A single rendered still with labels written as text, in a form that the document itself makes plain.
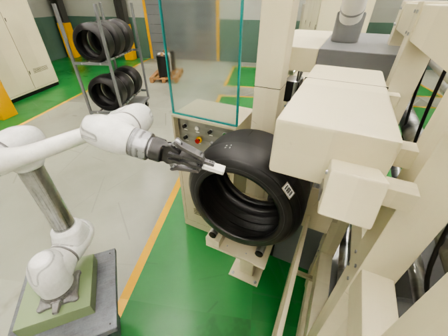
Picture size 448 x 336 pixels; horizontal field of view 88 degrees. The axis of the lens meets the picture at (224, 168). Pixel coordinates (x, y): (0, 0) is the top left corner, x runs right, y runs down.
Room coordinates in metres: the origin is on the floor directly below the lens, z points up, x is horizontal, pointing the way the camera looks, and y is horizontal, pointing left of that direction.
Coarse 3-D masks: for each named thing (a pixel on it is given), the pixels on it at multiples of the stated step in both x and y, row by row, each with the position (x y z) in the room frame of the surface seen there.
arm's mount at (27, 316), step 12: (84, 264) 0.77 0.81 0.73; (96, 264) 0.80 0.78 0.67; (84, 276) 0.69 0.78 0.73; (96, 276) 0.73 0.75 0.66; (84, 288) 0.63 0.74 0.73; (24, 300) 0.56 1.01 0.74; (36, 300) 0.56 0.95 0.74; (84, 300) 0.56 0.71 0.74; (24, 312) 0.50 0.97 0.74; (36, 312) 0.50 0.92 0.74; (48, 312) 0.50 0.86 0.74; (60, 312) 0.50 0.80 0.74; (72, 312) 0.51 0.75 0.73; (84, 312) 0.53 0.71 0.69; (24, 324) 0.45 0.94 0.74; (36, 324) 0.45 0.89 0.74; (48, 324) 0.47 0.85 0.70; (60, 324) 0.48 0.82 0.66
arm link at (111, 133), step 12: (84, 120) 0.62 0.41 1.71; (96, 120) 0.62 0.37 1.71; (108, 120) 0.63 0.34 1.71; (120, 120) 0.65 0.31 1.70; (132, 120) 0.68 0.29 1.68; (84, 132) 0.60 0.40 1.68; (96, 132) 0.59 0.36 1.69; (108, 132) 0.59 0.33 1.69; (120, 132) 0.60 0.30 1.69; (96, 144) 0.59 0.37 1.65; (108, 144) 0.58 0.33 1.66; (120, 144) 0.58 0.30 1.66
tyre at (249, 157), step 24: (216, 144) 0.95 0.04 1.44; (240, 144) 0.88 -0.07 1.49; (264, 144) 0.89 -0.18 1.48; (240, 168) 0.78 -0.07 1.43; (264, 168) 0.76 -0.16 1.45; (192, 192) 0.89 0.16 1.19; (216, 192) 1.08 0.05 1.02; (240, 192) 1.10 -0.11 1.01; (216, 216) 0.94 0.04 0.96; (240, 216) 0.99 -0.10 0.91; (264, 216) 0.97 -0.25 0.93; (288, 216) 0.69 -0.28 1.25; (240, 240) 0.77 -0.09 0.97; (264, 240) 0.72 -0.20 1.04
